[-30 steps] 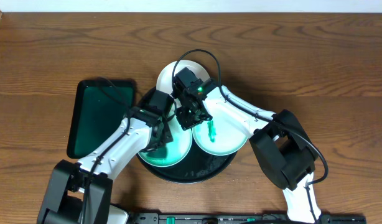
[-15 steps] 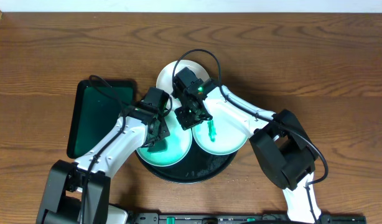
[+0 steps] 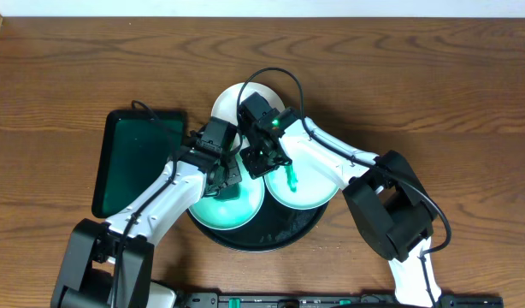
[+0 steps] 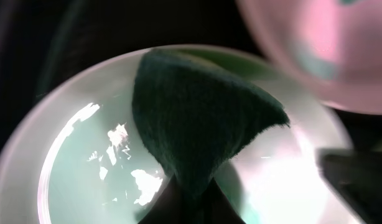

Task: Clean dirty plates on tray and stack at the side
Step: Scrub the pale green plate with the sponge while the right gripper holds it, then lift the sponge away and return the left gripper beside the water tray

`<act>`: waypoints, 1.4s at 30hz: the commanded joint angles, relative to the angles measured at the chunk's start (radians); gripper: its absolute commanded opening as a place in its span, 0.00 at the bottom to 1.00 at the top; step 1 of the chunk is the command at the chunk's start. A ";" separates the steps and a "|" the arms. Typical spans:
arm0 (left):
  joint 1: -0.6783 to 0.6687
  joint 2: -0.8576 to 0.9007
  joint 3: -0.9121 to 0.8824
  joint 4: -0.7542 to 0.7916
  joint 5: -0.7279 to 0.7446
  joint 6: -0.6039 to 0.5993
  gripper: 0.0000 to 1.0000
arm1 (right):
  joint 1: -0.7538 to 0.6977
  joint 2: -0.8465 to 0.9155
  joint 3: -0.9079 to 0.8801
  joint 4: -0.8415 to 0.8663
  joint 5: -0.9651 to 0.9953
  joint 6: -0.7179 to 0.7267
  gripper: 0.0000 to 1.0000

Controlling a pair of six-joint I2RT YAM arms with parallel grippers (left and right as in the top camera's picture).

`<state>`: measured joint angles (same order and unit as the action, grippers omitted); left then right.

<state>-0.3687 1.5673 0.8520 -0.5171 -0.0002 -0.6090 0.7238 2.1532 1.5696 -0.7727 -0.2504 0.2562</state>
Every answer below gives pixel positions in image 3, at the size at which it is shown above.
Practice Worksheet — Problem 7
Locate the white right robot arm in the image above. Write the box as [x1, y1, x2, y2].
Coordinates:
[238, 107, 444, 307]

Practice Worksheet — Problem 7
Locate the mint green plate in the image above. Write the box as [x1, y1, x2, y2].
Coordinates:
[263, 151, 339, 210]
[188, 154, 265, 230]

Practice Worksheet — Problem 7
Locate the green sponge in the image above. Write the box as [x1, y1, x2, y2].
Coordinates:
[214, 184, 241, 201]

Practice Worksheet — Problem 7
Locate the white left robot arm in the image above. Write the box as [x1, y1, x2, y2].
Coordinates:
[50, 140, 241, 307]

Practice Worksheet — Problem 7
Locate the white plate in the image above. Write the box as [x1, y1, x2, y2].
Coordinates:
[211, 82, 286, 125]

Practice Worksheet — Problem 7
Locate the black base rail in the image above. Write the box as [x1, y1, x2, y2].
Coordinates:
[173, 293, 504, 308]

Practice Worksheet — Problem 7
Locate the round black tray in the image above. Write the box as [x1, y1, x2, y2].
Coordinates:
[186, 111, 330, 252]

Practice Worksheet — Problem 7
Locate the dark green rectangular tray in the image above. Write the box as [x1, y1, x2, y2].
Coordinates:
[91, 110, 186, 218]

